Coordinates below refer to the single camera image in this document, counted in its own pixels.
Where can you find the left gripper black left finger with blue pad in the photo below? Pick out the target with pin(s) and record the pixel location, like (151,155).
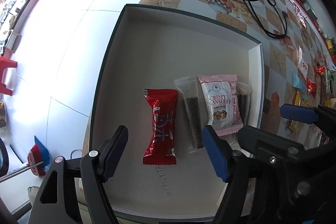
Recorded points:
(111,152)

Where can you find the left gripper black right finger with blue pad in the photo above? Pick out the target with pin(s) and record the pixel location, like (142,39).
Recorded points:
(220,153)

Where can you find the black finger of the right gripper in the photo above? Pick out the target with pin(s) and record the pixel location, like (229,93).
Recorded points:
(308,115)

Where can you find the small red candy packet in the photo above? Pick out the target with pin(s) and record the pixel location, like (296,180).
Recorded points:
(311,88)

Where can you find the light blue snack bar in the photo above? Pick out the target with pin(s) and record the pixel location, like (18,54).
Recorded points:
(297,83)

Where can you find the pink crispy cranberry packet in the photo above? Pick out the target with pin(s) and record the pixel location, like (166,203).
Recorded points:
(220,93)

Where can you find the red snack packet white characters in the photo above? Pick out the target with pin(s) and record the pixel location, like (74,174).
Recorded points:
(163,103)

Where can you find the yellow snack packet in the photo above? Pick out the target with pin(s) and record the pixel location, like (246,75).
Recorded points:
(297,99)

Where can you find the red orange candy wrapper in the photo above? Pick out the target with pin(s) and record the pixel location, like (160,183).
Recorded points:
(321,70)

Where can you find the pink cookie packet on table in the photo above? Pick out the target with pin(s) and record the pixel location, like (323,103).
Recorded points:
(302,65)

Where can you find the red plastic stool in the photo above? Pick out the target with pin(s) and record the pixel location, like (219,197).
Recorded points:
(5,65)

